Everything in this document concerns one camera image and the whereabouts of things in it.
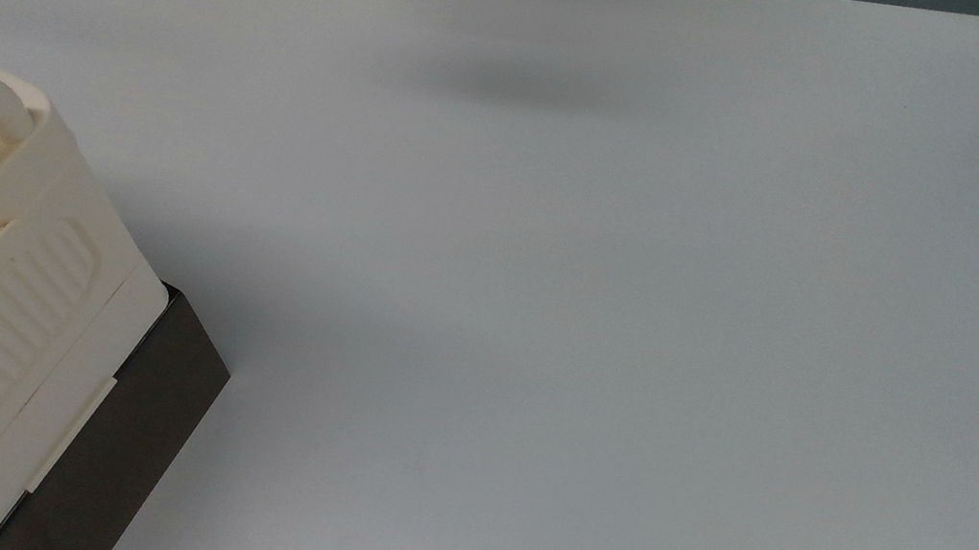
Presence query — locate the cream plastic cabinet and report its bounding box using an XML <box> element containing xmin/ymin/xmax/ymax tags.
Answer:
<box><xmin>0</xmin><ymin>35</ymin><xmax>204</xmax><ymax>550</ymax></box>

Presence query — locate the dark brown drawer box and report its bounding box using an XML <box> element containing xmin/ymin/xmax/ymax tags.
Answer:
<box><xmin>0</xmin><ymin>262</ymin><xmax>243</xmax><ymax>550</ymax></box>

